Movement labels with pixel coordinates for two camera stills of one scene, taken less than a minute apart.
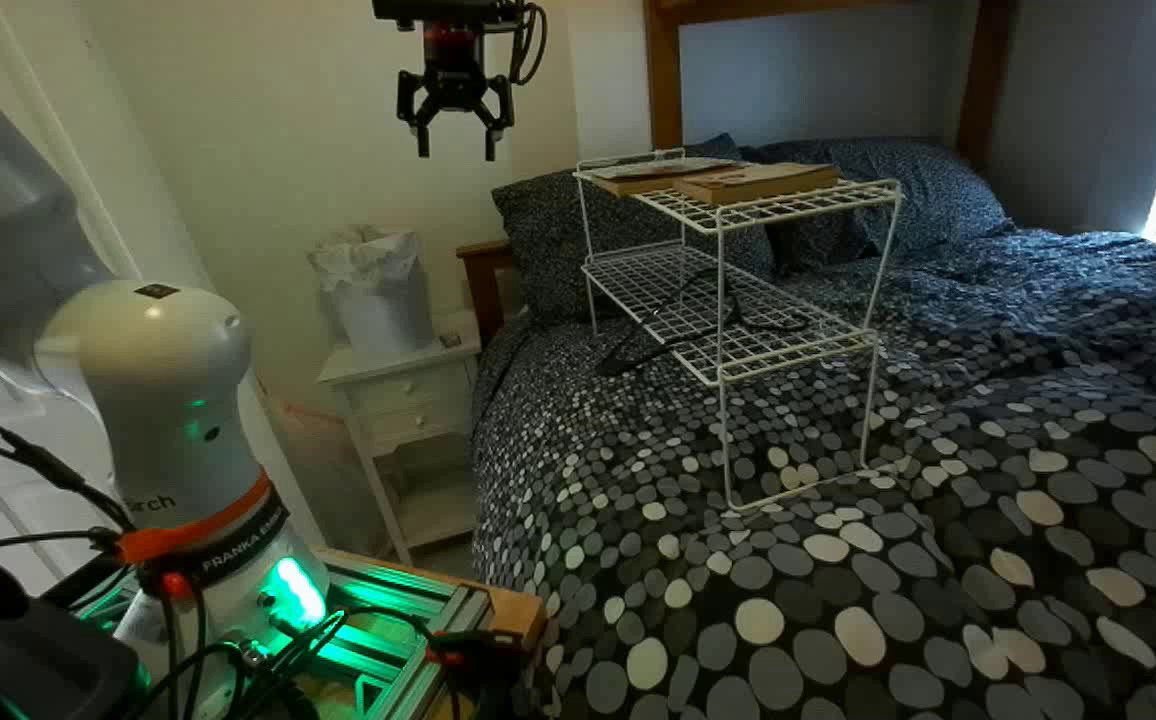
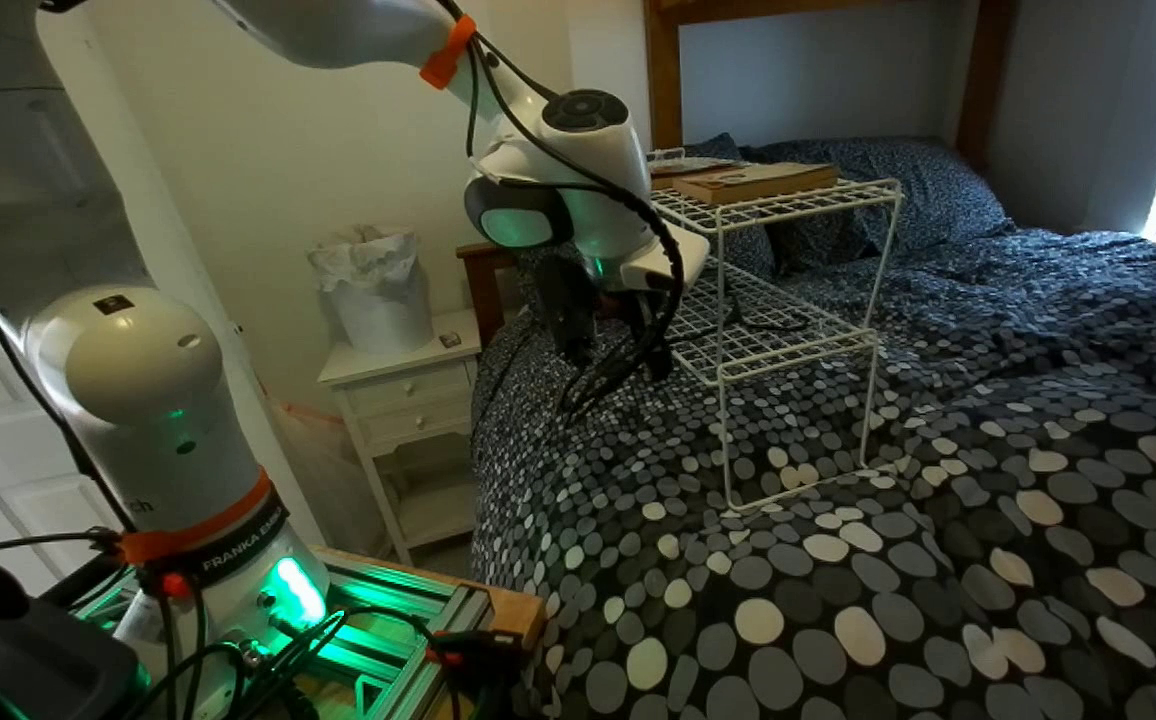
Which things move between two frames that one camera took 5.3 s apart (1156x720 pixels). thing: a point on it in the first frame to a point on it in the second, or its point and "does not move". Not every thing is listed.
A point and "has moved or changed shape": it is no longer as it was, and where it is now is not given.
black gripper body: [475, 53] to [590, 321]
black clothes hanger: [633, 351] has moved or changed shape
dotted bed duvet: [954, 481] does not move
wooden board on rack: [725, 181] does not move
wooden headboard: [980, 125] does not move
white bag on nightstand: [379, 291] does not move
